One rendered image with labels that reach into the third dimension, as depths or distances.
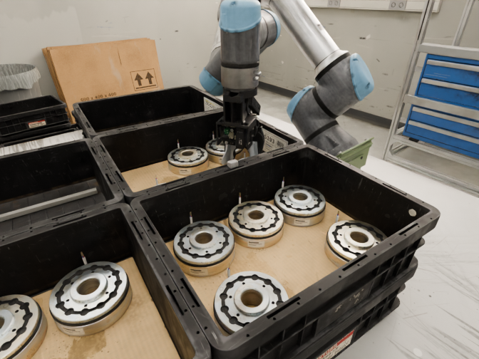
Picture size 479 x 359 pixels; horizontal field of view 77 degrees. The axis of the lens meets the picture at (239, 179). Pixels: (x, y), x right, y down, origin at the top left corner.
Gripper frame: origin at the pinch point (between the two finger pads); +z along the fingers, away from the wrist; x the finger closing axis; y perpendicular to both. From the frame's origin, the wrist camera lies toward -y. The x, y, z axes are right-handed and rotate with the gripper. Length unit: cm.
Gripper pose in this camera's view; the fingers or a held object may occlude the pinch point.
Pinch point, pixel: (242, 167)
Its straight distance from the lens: 74.2
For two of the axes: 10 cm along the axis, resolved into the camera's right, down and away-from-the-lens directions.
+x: 9.4, 1.7, -2.8
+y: -3.3, 5.0, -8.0
